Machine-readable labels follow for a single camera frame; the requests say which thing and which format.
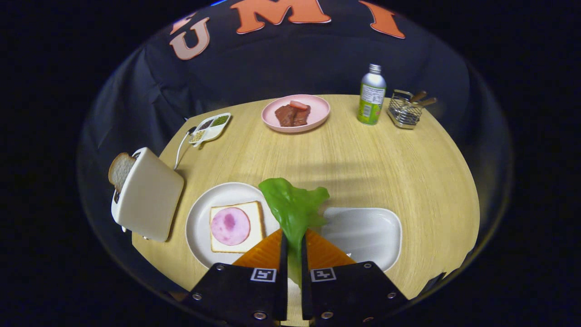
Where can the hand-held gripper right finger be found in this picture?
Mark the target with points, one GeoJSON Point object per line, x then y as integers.
{"type": "Point", "coordinates": [305, 281]}

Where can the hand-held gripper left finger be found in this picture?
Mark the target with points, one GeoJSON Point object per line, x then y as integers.
{"type": "Point", "coordinates": [283, 281]}

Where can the green lettuce leaf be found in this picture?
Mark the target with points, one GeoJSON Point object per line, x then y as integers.
{"type": "Point", "coordinates": [292, 209]}

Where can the toasted bread slice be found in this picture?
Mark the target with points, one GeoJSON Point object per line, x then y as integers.
{"type": "Point", "coordinates": [120, 170]}

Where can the white bread slice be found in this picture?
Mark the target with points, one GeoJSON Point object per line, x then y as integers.
{"type": "Point", "coordinates": [256, 227]}

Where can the pink ham slice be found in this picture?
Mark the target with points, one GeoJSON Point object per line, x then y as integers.
{"type": "Point", "coordinates": [230, 226]}

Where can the white oblong plate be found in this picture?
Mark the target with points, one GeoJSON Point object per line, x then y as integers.
{"type": "Point", "coordinates": [367, 234]}

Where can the round white plate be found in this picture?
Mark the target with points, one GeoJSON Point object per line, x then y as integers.
{"type": "Point", "coordinates": [202, 222]}

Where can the white toaster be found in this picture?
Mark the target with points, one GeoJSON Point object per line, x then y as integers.
{"type": "Point", "coordinates": [150, 200]}

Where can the brown meat slices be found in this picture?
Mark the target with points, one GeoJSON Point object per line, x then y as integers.
{"type": "Point", "coordinates": [288, 117]}

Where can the white divided dish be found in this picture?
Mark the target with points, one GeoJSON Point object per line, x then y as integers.
{"type": "Point", "coordinates": [217, 131]}

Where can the pink plate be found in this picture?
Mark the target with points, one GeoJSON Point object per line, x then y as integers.
{"type": "Point", "coordinates": [320, 113]}

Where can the pile of yellow soybeans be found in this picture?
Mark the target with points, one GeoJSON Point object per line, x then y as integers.
{"type": "Point", "coordinates": [198, 136]}

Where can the pile of green beans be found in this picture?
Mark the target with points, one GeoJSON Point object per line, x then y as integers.
{"type": "Point", "coordinates": [220, 121]}

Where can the pile of dark red beans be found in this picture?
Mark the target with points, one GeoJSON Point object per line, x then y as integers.
{"type": "Point", "coordinates": [205, 124]}

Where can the red sausage piece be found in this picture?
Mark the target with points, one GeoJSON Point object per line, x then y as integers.
{"type": "Point", "coordinates": [298, 105]}

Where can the green bottle with silver cap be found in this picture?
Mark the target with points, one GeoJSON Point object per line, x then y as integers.
{"type": "Point", "coordinates": [371, 100]}

